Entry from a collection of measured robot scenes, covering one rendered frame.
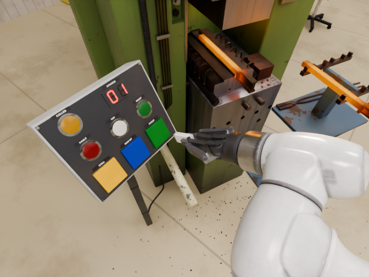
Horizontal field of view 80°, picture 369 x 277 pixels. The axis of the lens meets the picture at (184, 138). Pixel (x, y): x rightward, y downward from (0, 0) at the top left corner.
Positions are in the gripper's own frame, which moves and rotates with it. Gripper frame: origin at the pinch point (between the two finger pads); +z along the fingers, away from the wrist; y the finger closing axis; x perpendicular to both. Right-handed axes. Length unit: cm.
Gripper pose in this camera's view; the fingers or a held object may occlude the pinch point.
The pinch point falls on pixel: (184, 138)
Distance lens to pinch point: 63.5
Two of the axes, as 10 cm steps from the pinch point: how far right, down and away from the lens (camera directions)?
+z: -6.7, -1.3, 7.3
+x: -3.9, -7.8, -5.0
